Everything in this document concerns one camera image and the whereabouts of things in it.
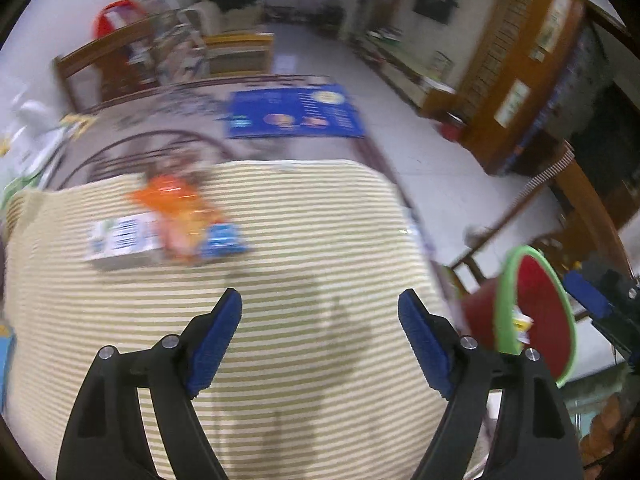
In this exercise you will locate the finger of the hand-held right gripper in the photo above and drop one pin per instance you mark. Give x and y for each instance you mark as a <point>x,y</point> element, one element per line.
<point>587,295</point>

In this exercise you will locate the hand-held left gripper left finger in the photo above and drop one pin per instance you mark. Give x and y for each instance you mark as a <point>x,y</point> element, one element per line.
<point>212,345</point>

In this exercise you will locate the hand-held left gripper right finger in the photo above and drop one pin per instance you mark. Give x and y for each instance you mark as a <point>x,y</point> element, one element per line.
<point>425,345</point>

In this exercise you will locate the red bin with green rim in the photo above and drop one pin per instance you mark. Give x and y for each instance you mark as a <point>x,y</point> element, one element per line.
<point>542,300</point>

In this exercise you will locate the wooden chair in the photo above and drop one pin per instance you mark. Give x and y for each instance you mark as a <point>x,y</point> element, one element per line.
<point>115,65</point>
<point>585,200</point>

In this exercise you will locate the small blue packet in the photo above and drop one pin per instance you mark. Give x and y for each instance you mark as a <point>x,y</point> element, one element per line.
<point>225,241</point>

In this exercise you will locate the striped pole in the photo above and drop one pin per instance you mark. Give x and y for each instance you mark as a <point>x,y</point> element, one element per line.
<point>547,172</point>

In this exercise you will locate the yellow striped mat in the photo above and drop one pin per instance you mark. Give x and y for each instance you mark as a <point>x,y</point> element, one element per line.
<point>300,240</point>

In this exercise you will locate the white carton box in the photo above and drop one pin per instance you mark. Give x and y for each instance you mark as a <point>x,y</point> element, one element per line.
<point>120,242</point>

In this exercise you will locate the orange snack packet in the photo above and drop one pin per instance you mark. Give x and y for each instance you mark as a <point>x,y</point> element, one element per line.
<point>175,210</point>

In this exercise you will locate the small red floor bin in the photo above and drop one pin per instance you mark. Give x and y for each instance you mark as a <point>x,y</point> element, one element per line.
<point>452,127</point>

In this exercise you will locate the patterned tablecloth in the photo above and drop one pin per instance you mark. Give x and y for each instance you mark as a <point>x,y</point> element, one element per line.
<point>165,120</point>

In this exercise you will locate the blue printed mat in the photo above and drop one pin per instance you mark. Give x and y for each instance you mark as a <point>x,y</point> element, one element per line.
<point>300,110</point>

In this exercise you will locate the low wooden cabinet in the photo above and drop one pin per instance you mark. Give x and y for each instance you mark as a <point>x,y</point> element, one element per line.
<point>400,65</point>

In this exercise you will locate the white plastic bag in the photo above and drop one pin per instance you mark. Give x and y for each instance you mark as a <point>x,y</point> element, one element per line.
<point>30,130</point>

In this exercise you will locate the armchair with yellow cushion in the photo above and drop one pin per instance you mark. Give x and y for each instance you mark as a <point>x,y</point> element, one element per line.
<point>235,50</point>

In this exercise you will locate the red bag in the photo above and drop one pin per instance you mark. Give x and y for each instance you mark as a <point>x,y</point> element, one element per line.
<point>120,15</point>

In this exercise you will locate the small wall poster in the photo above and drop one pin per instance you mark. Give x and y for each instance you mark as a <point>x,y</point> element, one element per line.
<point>512,104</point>

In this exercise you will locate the tall wall poster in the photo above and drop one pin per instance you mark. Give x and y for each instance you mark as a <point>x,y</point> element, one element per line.
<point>552,25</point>

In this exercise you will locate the wooden partition wall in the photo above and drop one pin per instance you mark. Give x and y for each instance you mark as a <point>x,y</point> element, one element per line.
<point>500,35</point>

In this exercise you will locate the black wall television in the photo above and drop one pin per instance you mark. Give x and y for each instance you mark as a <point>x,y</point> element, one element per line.
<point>434,2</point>

